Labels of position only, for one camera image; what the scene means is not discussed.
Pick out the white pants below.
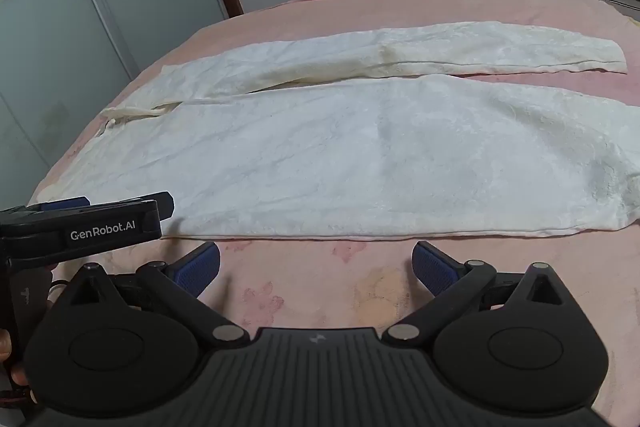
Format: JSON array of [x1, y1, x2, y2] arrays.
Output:
[[39, 22, 640, 242]]

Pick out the person's left hand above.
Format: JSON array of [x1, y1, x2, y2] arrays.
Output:
[[0, 328, 30, 389]]

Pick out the floral glass wardrobe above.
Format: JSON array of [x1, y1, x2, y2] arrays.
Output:
[[0, 0, 228, 170]]

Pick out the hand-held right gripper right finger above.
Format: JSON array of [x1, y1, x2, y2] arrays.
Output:
[[382, 241, 572, 351]]

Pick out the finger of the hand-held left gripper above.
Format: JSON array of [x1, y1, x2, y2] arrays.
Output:
[[37, 196, 92, 212], [86, 191, 175, 223]]

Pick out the pink floral bed sheet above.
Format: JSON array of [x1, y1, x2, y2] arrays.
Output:
[[24, 0, 640, 427]]

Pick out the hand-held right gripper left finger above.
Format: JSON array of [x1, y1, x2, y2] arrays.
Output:
[[65, 242, 251, 350]]

